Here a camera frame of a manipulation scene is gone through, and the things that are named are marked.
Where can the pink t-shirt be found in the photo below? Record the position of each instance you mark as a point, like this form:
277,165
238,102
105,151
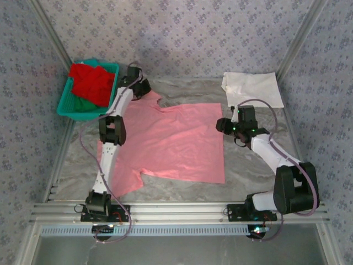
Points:
171,138

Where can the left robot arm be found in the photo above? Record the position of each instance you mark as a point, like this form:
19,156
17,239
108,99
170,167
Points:
109,154

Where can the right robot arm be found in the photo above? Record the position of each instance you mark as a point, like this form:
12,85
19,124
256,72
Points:
275,154

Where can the white folded t-shirt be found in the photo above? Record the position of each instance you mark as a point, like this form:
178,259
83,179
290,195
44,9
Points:
256,85

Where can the red t-shirt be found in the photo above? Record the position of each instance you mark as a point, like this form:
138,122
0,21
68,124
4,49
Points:
88,82

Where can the green t-shirt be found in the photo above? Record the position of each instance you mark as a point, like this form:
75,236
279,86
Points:
82,106

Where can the teal plastic basket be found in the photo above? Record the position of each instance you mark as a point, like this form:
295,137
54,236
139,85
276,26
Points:
64,106

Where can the black controller board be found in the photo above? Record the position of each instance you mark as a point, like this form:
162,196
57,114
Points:
256,233
103,233

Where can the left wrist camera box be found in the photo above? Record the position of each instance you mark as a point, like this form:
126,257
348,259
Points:
134,72

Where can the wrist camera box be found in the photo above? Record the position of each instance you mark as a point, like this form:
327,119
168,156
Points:
246,113
134,72

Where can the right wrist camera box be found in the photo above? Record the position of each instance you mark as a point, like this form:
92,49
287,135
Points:
246,113

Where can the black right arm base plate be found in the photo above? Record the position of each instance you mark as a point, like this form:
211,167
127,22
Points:
237,214

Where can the aluminium frame post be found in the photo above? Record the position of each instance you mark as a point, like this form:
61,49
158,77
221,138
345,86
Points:
52,33
303,36

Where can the aluminium mounting rail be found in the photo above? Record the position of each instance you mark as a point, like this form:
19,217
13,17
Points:
179,212

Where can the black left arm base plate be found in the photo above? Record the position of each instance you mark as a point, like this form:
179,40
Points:
124,207

